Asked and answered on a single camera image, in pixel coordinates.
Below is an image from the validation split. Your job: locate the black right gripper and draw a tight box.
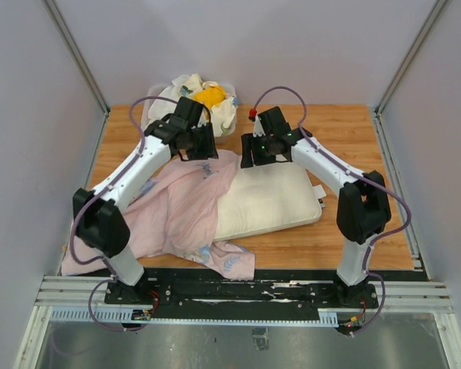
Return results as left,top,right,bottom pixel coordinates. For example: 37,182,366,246
240,132,275,169

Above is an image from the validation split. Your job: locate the cream white pillow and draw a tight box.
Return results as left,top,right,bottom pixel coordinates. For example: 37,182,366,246
214,162,327,241

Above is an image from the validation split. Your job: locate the pink blue printed pillowcase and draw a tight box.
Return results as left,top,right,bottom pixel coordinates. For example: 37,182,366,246
61,148,257,281

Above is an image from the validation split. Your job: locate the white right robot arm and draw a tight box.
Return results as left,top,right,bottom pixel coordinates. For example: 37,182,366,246
240,107,391,308

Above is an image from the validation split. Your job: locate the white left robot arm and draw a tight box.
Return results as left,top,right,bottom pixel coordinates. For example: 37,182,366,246
68,97,218,304

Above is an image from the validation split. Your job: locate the translucent plastic bin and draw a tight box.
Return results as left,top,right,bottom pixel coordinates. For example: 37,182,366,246
141,81,239,145

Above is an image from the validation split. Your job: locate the cream floral printed cloth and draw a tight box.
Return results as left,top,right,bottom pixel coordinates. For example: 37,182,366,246
170,72,240,135

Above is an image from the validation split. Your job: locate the yellow orange cloth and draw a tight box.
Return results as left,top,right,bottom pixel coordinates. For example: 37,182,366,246
193,85,226,110

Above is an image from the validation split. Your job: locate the white crumpled cloth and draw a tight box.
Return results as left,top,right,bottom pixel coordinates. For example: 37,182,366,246
144,85,180,127

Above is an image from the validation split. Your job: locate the right aluminium frame post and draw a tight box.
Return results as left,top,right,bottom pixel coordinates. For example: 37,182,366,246
376,0,453,115

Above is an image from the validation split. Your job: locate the aluminium frame post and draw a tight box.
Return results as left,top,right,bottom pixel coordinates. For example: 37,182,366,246
41,0,111,116
376,0,453,115

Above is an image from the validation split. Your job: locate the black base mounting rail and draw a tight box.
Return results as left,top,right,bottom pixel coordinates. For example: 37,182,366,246
104,268,380,321

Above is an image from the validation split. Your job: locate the left aluminium frame post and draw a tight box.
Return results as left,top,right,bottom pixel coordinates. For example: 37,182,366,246
41,0,111,116

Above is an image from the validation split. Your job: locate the white slotted cable duct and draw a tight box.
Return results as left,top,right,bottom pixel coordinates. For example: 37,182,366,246
49,307,339,327

